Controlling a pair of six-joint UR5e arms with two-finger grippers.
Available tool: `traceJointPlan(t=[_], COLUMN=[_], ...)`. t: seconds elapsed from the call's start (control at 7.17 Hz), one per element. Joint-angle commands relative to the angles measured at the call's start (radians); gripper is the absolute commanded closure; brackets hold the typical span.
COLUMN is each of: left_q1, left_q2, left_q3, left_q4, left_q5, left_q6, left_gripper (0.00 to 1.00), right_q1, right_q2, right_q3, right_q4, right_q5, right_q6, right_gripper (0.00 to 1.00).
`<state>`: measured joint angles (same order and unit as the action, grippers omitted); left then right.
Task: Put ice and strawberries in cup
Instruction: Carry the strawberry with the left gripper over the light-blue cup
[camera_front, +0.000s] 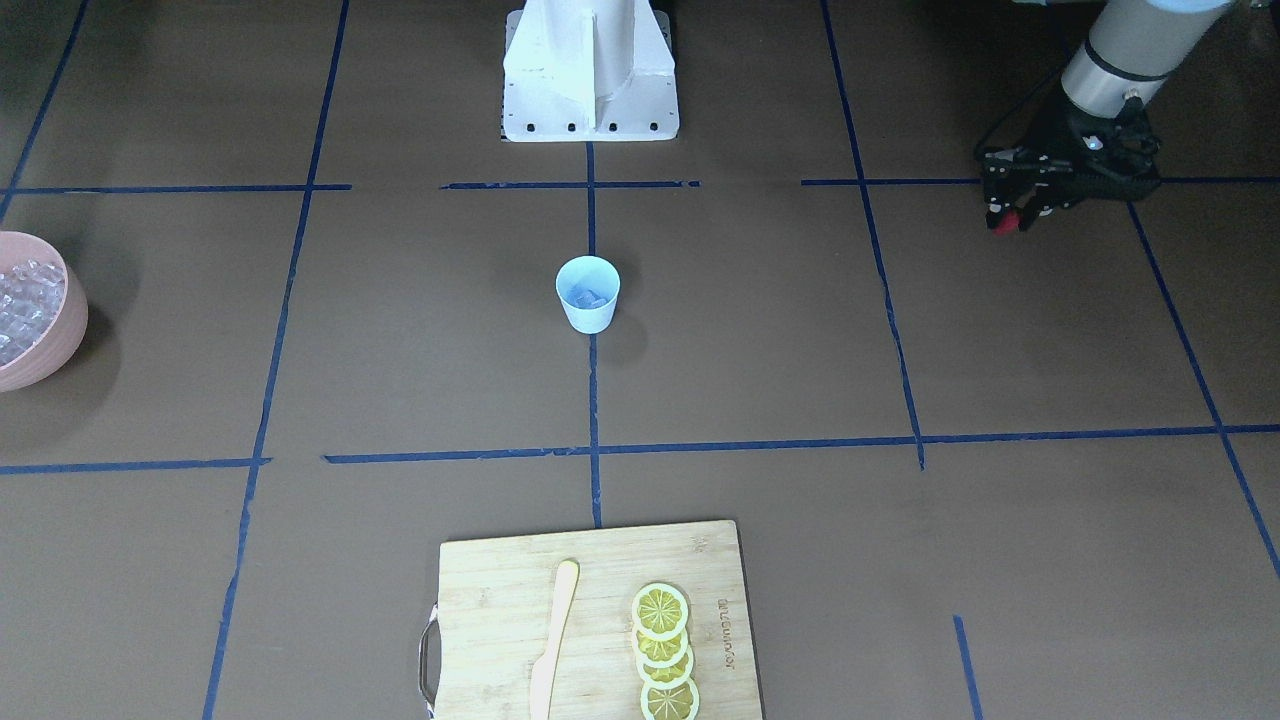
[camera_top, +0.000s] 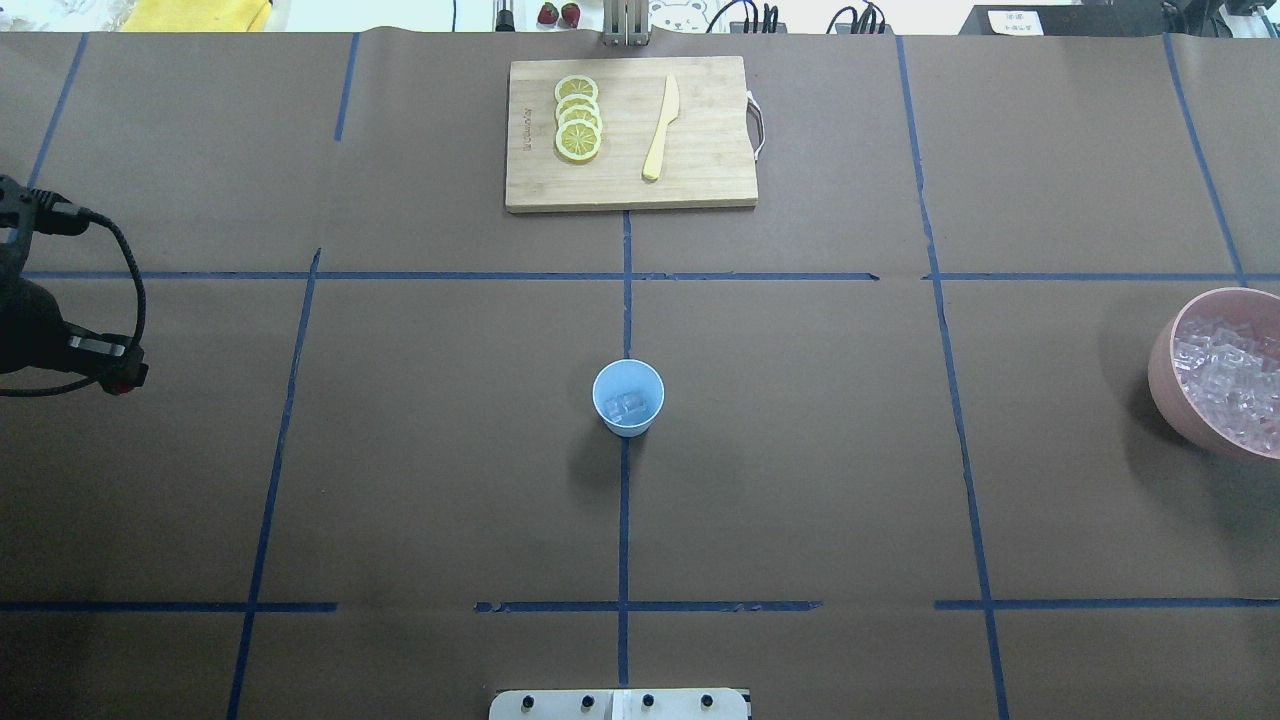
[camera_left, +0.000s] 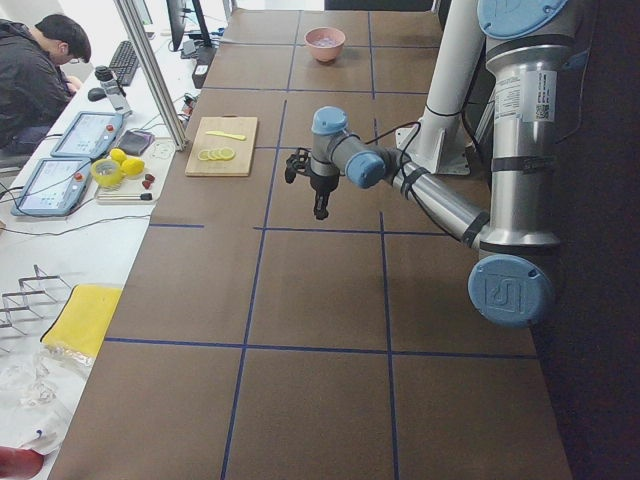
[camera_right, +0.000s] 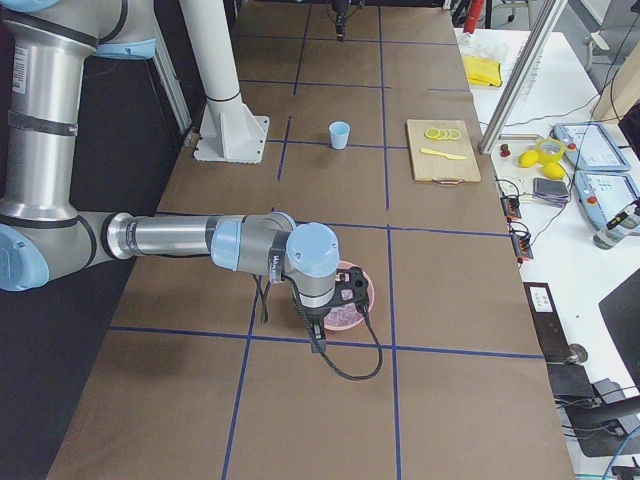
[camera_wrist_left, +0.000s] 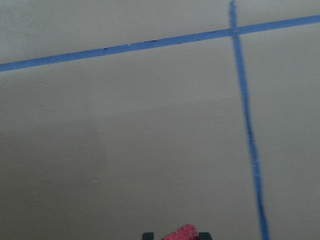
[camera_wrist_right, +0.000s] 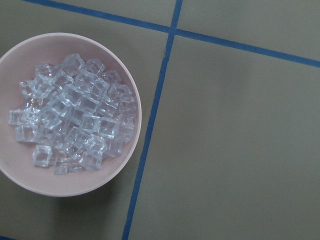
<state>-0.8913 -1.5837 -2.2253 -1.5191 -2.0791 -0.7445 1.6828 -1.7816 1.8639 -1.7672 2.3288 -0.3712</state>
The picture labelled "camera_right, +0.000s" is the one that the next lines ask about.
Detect yellow tape roll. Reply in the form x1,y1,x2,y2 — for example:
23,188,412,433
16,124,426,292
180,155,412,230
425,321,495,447
535,138,565,165

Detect teach pendant tablet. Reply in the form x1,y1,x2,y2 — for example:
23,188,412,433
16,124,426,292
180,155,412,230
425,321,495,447
552,122,631,172
575,170,639,230

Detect aluminium frame post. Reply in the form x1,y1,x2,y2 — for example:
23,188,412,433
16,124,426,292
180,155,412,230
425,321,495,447
478,0,568,154

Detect pink bowl of ice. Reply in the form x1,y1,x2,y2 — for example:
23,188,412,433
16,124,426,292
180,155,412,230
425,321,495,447
322,260,376,332

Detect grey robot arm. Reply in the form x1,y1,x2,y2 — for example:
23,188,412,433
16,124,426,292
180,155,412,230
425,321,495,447
1,1,341,353

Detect dark purple wallet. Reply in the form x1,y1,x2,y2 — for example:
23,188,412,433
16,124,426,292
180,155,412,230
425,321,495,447
533,177,570,207

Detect red object at corner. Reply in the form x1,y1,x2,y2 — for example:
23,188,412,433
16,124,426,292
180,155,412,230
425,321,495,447
463,0,485,34

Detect whole yellow lemon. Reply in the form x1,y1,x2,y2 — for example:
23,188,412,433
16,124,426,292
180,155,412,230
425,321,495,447
518,150,540,168
542,162,566,181

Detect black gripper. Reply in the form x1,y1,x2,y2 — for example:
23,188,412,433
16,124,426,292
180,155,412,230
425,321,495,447
300,305,332,354
331,0,350,41

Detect bamboo cutting board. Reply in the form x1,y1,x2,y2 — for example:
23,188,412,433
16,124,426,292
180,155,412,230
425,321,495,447
406,119,481,185

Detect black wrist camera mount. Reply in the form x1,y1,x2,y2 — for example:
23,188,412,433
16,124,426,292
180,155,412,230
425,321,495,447
329,266,370,314

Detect black computer monitor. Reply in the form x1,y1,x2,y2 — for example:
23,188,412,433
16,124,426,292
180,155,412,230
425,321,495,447
599,270,640,385

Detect light blue plastic cup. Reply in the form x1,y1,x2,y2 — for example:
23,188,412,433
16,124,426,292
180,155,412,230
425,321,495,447
328,121,351,150

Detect upper teach pendant tablet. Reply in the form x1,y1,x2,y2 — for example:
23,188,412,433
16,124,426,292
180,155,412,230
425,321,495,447
552,122,631,172

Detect lower teach pendant tablet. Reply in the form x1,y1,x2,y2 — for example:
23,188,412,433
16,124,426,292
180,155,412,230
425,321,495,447
575,170,639,230

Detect spare strawberries on tray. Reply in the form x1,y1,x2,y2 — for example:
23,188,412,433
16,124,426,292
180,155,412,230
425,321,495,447
500,143,511,158

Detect yellow cloth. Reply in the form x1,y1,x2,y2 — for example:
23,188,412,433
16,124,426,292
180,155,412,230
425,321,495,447
462,55,503,87

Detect pale yellow plastic knife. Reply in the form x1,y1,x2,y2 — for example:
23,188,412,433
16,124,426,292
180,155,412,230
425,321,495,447
420,148,467,160

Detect clear plastic bag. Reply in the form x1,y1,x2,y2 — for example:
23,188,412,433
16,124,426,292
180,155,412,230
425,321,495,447
456,30,509,62

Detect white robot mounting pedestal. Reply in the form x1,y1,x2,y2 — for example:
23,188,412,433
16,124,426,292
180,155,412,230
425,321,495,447
180,0,270,164

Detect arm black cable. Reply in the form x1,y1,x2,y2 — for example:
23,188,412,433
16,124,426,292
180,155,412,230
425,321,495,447
253,274,384,382

